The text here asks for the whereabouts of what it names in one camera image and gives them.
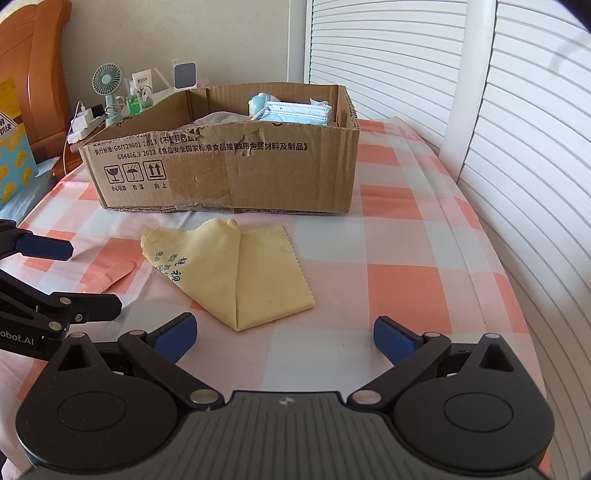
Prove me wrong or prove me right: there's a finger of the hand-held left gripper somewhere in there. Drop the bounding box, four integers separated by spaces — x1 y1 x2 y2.
0 268 123 326
0 219 74 262

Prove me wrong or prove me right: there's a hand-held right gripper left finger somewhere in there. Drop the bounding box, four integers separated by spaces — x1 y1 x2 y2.
55 312 227 409

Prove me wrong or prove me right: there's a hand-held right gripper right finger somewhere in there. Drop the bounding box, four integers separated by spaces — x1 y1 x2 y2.
346 316 515 411

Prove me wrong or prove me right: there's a yellow cleaning cloth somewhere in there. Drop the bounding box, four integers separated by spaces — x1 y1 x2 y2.
140 218 317 332

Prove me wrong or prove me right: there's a brown cardboard box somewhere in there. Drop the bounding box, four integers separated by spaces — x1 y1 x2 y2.
78 83 361 215

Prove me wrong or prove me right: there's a blue face mask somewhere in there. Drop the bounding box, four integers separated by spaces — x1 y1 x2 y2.
259 102 332 126

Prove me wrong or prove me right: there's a pink adhesive bandage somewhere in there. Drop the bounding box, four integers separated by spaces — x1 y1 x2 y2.
85 259 136 292

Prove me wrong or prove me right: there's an orange white checked bedsheet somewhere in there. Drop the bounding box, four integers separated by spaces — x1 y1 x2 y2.
0 115 552 480

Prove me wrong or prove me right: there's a teal yellow printed pillow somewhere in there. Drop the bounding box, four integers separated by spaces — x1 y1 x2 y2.
0 78 40 204

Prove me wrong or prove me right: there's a white charger plug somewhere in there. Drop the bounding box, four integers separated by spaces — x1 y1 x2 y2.
71 104 100 136

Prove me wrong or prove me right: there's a green bottle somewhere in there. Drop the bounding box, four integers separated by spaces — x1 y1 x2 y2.
127 90 155 116

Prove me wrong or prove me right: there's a wooden headboard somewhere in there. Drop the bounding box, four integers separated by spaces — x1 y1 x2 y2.
0 0 75 171

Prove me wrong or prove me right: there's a mint green desk fan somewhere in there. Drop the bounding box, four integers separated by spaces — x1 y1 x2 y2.
92 64 126 127

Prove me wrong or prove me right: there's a white cream tube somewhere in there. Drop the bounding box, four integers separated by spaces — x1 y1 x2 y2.
131 71 153 100

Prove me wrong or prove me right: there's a white louvered closet door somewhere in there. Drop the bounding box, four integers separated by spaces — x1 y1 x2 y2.
305 0 483 158
455 0 591 480

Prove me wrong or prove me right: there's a white square desk mirror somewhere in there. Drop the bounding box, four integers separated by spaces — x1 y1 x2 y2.
154 59 198 93

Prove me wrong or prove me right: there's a blue white plush toy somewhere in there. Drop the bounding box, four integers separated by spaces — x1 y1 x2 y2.
249 92 282 121

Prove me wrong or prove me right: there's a white door post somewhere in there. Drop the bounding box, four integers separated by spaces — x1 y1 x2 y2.
438 0 497 183

